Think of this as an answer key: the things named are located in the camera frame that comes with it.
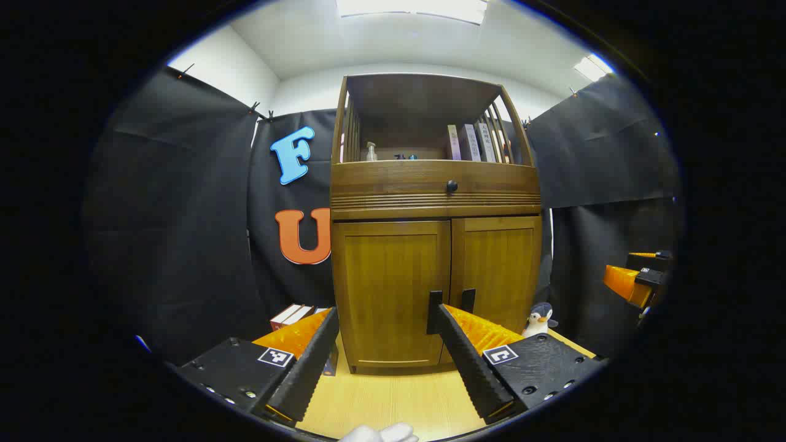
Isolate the white upright book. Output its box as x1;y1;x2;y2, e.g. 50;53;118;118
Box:
477;122;497;163

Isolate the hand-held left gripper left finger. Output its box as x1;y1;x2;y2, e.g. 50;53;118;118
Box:
177;306;340;425

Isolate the grey upright book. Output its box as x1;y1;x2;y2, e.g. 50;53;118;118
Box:
461;123;482;162

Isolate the wooden cabinet door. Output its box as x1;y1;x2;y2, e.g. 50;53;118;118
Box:
332;221;452;369
450;216;543;337

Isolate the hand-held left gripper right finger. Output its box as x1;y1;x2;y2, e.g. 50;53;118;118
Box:
435;304;605;425

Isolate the blue book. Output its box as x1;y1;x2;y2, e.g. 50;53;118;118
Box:
315;307;340;376

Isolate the wooden double-door shoe cabinet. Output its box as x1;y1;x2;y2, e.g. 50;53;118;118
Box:
330;74;543;375

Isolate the penguin plush toy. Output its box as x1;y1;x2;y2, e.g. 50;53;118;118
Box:
522;302;559;337

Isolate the ceiling light panel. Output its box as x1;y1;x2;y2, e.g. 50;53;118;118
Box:
336;0;489;25
574;53;616;82

